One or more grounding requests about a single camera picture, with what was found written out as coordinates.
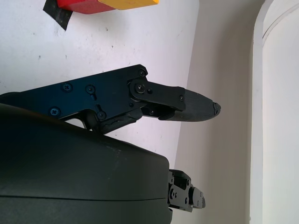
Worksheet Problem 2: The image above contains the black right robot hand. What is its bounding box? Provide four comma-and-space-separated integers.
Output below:
0, 64, 222, 224

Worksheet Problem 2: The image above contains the yellow cube block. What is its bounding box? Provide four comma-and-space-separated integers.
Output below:
97, 0, 161, 12

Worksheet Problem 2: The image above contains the black tape strip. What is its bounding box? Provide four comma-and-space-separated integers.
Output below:
43, 0, 72, 31

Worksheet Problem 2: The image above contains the red cube block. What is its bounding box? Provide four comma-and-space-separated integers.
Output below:
57, 0, 115, 15

